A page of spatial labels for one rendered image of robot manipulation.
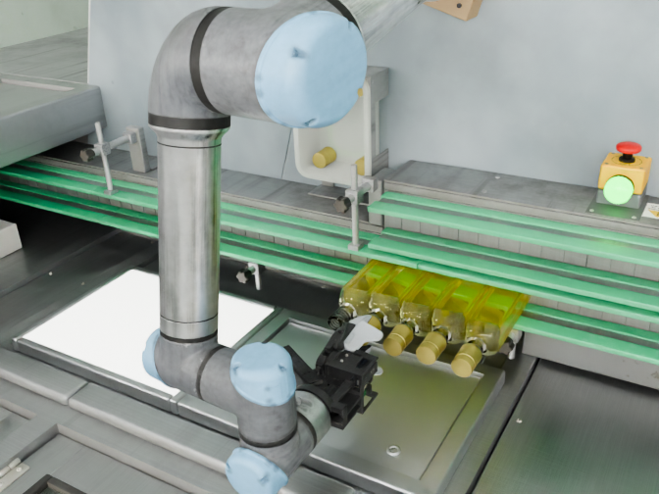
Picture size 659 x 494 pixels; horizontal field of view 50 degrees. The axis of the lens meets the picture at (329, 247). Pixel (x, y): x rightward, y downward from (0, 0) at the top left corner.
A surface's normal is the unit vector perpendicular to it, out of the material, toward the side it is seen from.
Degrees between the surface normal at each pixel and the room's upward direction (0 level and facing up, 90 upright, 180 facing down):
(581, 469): 90
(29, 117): 90
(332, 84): 80
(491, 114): 0
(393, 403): 90
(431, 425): 90
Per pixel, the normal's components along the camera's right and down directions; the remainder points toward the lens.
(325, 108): 0.77, 0.29
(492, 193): -0.04, -0.89
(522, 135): -0.50, 0.41
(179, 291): -0.14, 0.30
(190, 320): 0.22, 0.32
